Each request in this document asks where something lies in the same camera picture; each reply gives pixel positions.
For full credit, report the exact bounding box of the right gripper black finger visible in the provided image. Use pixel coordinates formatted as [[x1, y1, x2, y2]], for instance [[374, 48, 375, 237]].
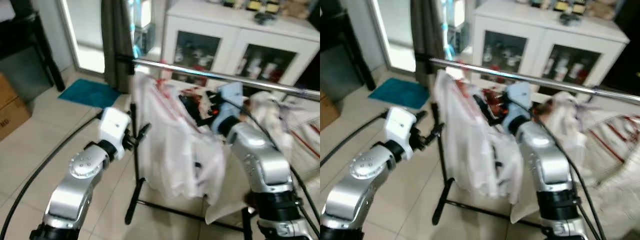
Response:
[[179, 93, 201, 112], [472, 93, 493, 111], [191, 111, 213, 129], [481, 110, 501, 129]]

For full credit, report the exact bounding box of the plain white shirt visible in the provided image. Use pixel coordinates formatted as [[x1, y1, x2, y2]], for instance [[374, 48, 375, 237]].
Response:
[[432, 70, 523, 223], [131, 70, 251, 225]]

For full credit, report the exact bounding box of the teal floor mat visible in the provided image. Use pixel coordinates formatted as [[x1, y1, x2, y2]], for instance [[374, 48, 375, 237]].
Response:
[[368, 77, 430, 110], [57, 78, 122, 110]]

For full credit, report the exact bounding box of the white polo shirt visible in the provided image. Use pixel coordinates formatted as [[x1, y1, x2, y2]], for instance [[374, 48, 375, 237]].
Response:
[[244, 91, 296, 151], [542, 91, 596, 146]]

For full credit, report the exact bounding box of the dark grey curtain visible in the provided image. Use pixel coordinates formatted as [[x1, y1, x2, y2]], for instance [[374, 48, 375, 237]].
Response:
[[410, 0, 447, 91], [100, 0, 137, 94]]

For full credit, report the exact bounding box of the white framed glass door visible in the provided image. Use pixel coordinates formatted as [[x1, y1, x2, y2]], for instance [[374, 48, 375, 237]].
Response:
[[55, 0, 108, 76], [367, 0, 416, 73]]

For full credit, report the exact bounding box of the brown cardboard box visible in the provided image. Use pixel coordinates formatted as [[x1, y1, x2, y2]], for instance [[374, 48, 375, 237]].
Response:
[[0, 72, 32, 142], [320, 92, 341, 132]]

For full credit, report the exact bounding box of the large black television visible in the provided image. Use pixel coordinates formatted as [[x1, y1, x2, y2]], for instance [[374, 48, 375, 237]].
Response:
[[600, 0, 640, 98], [296, 50, 321, 92]]

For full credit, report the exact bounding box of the black desk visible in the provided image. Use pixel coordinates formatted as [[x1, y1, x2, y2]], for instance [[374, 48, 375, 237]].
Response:
[[320, 0, 376, 91], [0, 0, 66, 93]]

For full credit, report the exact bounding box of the beige plush toy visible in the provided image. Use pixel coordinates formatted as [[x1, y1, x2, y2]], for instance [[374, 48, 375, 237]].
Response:
[[281, 0, 312, 21], [587, 0, 618, 21]]

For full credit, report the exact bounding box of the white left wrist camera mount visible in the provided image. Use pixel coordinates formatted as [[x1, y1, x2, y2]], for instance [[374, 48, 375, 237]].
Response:
[[382, 106, 419, 162], [97, 106, 132, 162]]

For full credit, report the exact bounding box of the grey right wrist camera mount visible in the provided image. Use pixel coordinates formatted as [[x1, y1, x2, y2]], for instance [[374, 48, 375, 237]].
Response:
[[501, 81, 533, 133], [211, 82, 246, 135]]

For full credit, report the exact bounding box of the black clothes rack chrome rail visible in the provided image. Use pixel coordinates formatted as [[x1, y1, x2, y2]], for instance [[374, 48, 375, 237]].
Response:
[[116, 54, 321, 240], [416, 54, 640, 236]]

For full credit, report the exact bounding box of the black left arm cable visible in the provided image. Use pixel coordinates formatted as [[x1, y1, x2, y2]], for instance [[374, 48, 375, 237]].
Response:
[[320, 112, 389, 166], [0, 111, 104, 240]]

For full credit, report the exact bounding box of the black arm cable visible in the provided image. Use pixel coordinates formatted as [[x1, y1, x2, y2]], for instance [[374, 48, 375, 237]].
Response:
[[527, 102, 608, 240], [320, 112, 389, 166], [0, 111, 104, 240], [220, 97, 321, 238]]

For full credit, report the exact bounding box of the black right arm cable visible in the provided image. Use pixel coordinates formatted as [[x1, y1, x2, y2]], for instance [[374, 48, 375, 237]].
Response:
[[220, 97, 321, 238], [527, 102, 608, 240]]

